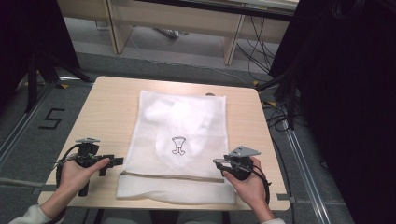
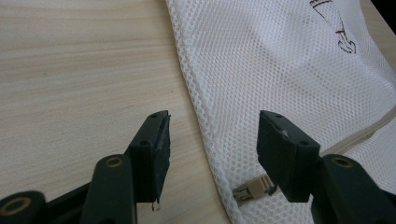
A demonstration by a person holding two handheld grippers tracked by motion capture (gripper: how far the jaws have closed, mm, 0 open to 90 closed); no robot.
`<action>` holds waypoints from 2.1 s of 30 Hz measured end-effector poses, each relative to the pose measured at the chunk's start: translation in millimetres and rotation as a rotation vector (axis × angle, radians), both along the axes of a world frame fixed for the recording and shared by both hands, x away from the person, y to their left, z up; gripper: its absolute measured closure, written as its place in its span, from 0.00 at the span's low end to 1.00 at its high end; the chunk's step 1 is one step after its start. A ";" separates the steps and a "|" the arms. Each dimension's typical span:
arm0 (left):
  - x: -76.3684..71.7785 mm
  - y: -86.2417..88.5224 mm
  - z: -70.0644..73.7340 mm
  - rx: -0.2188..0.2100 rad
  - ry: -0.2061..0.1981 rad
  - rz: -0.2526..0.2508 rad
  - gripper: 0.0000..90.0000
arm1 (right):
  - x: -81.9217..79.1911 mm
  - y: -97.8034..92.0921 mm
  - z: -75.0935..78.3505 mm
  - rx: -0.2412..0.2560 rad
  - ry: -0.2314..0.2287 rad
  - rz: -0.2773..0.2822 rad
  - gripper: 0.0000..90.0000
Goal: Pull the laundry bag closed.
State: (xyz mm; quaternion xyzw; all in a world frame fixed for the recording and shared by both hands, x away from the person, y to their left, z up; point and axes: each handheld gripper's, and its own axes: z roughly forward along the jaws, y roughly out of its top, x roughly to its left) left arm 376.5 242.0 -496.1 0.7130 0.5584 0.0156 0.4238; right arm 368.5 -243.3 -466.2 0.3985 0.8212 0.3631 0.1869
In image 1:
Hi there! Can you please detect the metal floor rail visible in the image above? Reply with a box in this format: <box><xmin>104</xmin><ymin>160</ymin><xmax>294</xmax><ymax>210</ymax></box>
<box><xmin>0</xmin><ymin>83</ymin><xmax>55</xmax><ymax>171</ymax></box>
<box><xmin>283</xmin><ymin>125</ymin><xmax>332</xmax><ymax>224</ymax></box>

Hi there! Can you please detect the black curtain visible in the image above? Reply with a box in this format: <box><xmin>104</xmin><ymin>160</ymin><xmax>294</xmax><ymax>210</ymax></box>
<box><xmin>0</xmin><ymin>0</ymin><xmax>81</xmax><ymax>108</ymax></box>
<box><xmin>268</xmin><ymin>0</ymin><xmax>396</xmax><ymax>224</ymax></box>

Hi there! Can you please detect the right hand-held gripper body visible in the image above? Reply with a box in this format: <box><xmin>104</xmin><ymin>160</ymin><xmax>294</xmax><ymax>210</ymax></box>
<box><xmin>222</xmin><ymin>145</ymin><xmax>262</xmax><ymax>182</ymax></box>

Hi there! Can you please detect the white garment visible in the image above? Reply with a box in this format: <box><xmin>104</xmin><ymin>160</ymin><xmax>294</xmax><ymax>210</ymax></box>
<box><xmin>144</xmin><ymin>98</ymin><xmax>220</xmax><ymax>158</ymax></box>

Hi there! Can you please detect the grey object under desk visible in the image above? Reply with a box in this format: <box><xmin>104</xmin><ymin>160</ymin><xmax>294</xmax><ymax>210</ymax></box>
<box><xmin>151</xmin><ymin>27</ymin><xmax>190</xmax><ymax>40</ymax></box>

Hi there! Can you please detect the bundle of black floor cables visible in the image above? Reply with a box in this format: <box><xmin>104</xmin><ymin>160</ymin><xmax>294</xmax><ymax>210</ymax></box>
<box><xmin>235</xmin><ymin>15</ymin><xmax>281</xmax><ymax>82</ymax></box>

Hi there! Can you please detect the light wooden desk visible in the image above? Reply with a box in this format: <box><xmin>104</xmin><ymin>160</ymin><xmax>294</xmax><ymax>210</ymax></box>
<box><xmin>56</xmin><ymin>0</ymin><xmax>301</xmax><ymax>66</ymax></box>

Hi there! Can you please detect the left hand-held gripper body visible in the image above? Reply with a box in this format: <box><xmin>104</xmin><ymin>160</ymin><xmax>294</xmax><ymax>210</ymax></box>
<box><xmin>75</xmin><ymin>137</ymin><xmax>109</xmax><ymax>198</ymax></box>

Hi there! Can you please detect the person's left hand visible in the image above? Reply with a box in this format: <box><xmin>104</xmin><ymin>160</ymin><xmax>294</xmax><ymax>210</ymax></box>
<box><xmin>59</xmin><ymin>157</ymin><xmax>111</xmax><ymax>196</ymax></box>

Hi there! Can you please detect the person's right hand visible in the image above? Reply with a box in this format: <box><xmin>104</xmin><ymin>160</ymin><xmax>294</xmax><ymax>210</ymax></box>
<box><xmin>222</xmin><ymin>156</ymin><xmax>270</xmax><ymax>213</ymax></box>

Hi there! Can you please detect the white mesh laundry bag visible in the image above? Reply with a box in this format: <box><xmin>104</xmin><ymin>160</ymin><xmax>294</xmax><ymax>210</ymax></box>
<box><xmin>116</xmin><ymin>90</ymin><xmax>237</xmax><ymax>205</ymax></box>

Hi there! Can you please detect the black metal stand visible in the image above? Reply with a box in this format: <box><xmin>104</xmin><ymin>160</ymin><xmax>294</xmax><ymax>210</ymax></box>
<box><xmin>25</xmin><ymin>50</ymin><xmax>93</xmax><ymax>114</ymax></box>
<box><xmin>255</xmin><ymin>69</ymin><xmax>297</xmax><ymax>131</ymax></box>

